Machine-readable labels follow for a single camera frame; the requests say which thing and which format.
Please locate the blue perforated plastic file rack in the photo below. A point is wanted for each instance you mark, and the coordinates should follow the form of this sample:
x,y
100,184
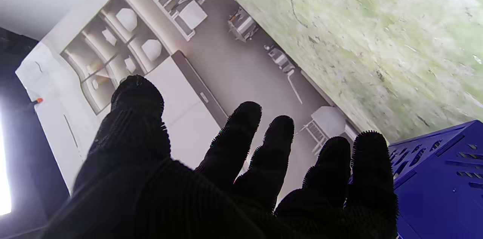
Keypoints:
x,y
445,190

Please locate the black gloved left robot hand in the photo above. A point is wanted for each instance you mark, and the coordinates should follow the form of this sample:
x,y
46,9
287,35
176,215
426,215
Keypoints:
x,y
143,178

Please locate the printed kitchen scene backdrop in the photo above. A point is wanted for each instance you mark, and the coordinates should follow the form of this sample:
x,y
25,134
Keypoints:
x,y
211,62

